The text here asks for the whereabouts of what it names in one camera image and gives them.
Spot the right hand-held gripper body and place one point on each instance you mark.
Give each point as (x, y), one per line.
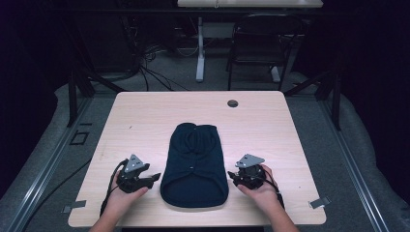
(252, 175)

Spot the white desk leg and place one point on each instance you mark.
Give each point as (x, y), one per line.
(200, 64)

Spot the white power strip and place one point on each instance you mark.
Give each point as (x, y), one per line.
(275, 74)

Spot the black folding chair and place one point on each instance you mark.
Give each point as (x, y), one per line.
(262, 35)

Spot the aluminium floor rail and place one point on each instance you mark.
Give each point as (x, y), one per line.
(45, 174)
(351, 170)

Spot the black metal frame stand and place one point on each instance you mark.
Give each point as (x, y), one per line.
(336, 103)
(72, 100)

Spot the grey tape strip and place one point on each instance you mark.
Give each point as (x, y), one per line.
(74, 205)
(319, 202)

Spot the white desk top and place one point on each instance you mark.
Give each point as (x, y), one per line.
(249, 3)

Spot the person's left hand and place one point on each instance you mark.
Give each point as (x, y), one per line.
(121, 199)

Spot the person's right hand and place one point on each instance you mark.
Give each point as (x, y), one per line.
(266, 195)

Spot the dark navy pet garment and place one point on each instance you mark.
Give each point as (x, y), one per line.
(194, 167)

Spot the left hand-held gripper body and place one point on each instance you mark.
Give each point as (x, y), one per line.
(132, 164)

